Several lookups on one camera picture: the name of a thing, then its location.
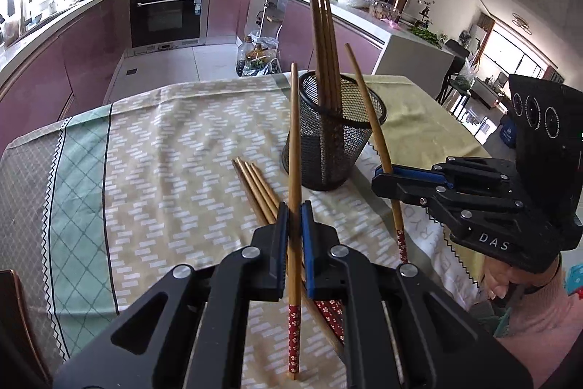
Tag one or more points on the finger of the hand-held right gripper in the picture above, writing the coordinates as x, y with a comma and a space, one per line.
401, 188
419, 175

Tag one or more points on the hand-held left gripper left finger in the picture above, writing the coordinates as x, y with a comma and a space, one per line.
282, 234

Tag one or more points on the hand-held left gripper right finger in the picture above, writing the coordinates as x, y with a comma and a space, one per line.
307, 243

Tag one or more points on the black mesh holder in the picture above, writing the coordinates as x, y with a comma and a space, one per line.
328, 161

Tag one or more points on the person's right forearm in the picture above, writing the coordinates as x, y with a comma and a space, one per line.
546, 325

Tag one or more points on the person's right hand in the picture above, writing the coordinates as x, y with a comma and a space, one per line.
498, 279

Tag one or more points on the white plastic bag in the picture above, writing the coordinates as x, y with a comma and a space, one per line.
464, 74

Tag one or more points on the beige green patterned tablecloth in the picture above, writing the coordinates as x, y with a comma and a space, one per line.
159, 188

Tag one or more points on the green leafy vegetables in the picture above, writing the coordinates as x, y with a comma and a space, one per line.
428, 36

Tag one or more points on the clear food container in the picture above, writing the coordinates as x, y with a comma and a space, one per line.
381, 10

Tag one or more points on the copper tumbler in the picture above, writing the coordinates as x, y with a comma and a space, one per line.
401, 1

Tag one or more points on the plastic oil bottle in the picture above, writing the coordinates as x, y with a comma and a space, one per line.
243, 58

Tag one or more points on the white bowl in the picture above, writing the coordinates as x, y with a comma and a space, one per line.
353, 0

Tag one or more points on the pink cabinet run white counter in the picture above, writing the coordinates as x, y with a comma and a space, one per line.
227, 6

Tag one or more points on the black built-in oven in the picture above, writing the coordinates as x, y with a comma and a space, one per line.
166, 15

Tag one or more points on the pink cabinet run with sink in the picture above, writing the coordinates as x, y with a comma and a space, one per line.
68, 61

